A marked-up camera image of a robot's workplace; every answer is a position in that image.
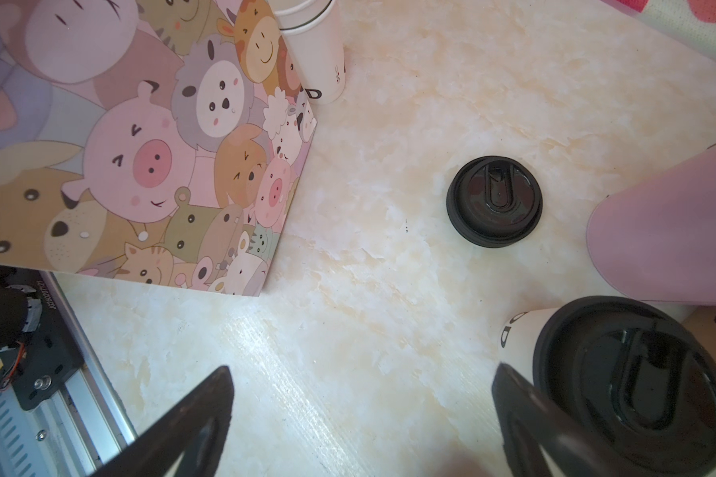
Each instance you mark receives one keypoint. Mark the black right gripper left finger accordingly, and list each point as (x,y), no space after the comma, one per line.
(190,438)

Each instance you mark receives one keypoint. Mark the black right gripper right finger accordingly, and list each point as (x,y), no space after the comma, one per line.
(534,428)

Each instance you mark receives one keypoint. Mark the white paper cup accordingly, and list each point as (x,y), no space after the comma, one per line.
(525,341)

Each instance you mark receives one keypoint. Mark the black cup lid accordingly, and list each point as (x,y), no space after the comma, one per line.
(634,377)
(494,202)

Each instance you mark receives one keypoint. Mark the cartoon animal gift bag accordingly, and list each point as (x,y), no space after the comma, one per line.
(158,142)

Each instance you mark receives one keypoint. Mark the pink utensil holder cup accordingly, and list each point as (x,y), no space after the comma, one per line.
(656,241)

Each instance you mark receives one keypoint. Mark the stacked white paper cups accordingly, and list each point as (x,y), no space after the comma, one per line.
(313,33)

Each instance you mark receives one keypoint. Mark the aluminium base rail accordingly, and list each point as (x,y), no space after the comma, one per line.
(75,432)

